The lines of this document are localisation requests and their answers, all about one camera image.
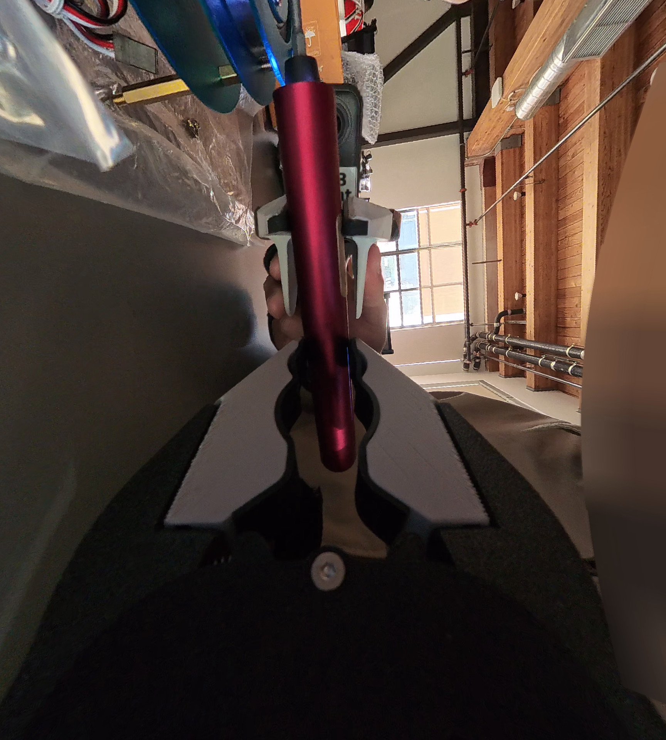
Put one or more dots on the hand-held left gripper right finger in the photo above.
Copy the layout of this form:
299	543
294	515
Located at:
425	462

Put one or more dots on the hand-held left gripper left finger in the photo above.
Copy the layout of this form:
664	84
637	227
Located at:
234	451

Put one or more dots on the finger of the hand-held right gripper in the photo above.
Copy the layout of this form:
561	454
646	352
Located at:
284	260
367	222

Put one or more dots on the red electric screwdriver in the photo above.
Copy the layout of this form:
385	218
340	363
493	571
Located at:
315	231

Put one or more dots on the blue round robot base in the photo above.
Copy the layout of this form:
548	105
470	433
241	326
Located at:
194	46

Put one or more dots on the person's right hand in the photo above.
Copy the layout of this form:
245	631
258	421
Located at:
374	300

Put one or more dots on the bubble wrap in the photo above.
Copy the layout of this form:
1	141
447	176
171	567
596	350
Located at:
367	81

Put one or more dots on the window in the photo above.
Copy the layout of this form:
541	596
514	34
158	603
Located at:
425	271

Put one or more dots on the orange cardboard box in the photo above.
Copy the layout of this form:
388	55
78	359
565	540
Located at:
321	40

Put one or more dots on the large clear plastic bag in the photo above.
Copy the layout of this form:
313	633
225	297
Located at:
182	173

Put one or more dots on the black insulated pipes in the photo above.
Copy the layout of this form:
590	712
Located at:
529	347

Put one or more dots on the small metal screw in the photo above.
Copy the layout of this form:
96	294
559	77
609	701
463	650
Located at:
193	127

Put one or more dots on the thin metal rod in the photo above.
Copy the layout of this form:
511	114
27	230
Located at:
570	136

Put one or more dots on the ceiling vent grille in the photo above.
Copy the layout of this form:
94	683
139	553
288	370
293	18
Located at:
628	29

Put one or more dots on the clear printed plastic bag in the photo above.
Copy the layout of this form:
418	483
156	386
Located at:
26	75

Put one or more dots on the silver ventilation duct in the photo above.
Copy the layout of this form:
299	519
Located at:
552	69

